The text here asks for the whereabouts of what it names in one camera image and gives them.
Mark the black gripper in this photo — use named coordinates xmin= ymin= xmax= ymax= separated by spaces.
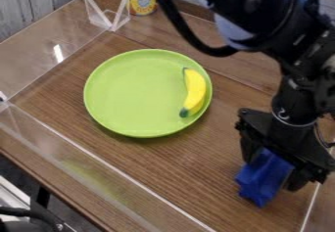
xmin=235 ymin=108 xmax=335 ymax=192

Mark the blue plastic block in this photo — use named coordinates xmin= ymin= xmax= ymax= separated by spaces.
xmin=235 ymin=149 xmax=295 ymax=208

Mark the green plate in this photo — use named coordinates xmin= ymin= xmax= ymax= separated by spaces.
xmin=84 ymin=49 xmax=213 ymax=138

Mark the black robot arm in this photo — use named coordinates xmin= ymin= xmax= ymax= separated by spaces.
xmin=157 ymin=0 xmax=335 ymax=191

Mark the yellow toy banana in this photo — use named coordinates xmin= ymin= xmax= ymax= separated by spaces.
xmin=179 ymin=68 xmax=207 ymax=117

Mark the clear acrylic front wall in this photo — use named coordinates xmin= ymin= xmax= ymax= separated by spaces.
xmin=0 ymin=93 xmax=216 ymax=232

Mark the black cable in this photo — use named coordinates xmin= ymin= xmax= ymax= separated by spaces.
xmin=0 ymin=206 xmax=63 ymax=232

